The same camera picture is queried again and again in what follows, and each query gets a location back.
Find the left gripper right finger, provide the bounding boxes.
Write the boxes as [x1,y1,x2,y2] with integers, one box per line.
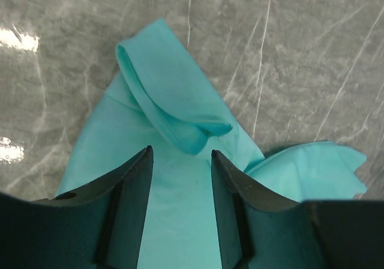
[211,150,329,268]

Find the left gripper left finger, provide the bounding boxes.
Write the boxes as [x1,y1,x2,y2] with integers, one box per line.
[32,146,154,268]

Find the teal t shirt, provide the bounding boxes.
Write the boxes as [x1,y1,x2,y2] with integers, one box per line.
[58,19,367,268]

